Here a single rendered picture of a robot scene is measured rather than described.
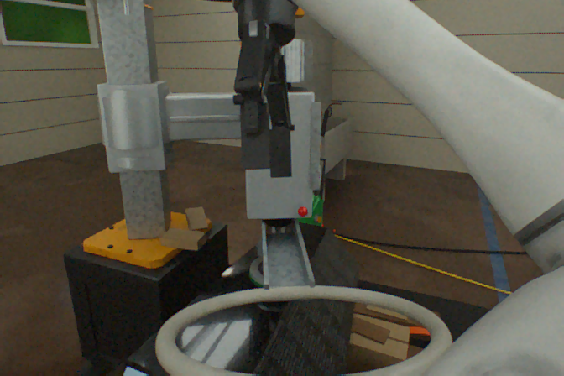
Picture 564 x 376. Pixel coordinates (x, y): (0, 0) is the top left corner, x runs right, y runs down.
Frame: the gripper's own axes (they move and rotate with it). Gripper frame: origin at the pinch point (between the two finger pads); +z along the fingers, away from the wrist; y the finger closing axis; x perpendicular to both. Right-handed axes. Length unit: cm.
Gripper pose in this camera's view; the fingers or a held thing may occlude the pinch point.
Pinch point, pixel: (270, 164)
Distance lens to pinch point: 44.1
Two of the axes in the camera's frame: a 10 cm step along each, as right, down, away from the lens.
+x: -9.8, 0.5, 1.9
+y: 1.9, 1.1, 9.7
